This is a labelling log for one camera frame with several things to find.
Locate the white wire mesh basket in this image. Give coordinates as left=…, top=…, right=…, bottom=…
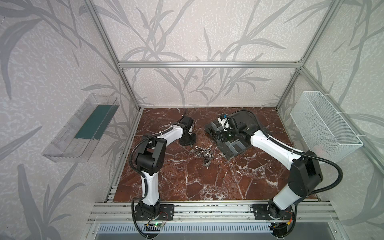
left=291, top=91, right=364, bottom=163

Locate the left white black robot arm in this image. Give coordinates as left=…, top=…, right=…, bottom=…
left=129, top=116, right=197, bottom=219

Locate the clear plastic wall tray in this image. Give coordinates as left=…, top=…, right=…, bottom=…
left=42, top=94, right=120, bottom=163

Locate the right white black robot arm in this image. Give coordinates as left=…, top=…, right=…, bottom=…
left=218, top=110, right=344, bottom=219

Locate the grey plastic organizer box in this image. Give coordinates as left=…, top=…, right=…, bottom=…
left=205, top=109, right=265, bottom=160

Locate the aluminium front rail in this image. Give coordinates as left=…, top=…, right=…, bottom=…
left=87, top=201, right=340, bottom=224

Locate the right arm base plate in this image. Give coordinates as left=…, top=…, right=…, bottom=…
left=250, top=204, right=294, bottom=221

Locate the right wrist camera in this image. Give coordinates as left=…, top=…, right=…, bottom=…
left=218, top=114, right=231, bottom=131

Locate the aluminium frame crossbar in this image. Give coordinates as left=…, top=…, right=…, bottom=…
left=118, top=61, right=302, bottom=69

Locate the pile of screws and nuts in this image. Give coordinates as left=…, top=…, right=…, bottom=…
left=189, top=146, right=214, bottom=168

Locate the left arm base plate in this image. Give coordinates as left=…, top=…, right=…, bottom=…
left=134, top=202, right=175, bottom=221

